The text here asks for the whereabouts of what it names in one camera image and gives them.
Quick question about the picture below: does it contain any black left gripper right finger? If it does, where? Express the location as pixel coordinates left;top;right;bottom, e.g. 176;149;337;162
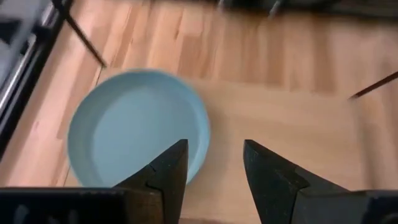
243;139;398;224

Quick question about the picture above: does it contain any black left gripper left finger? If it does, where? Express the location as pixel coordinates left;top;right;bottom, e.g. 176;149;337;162
0;139;190;224

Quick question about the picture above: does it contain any light blue plate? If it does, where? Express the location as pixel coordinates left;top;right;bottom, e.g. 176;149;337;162
67;68;211;189

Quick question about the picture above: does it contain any black and silver table frame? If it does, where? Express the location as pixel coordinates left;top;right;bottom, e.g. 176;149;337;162
0;0;60;108

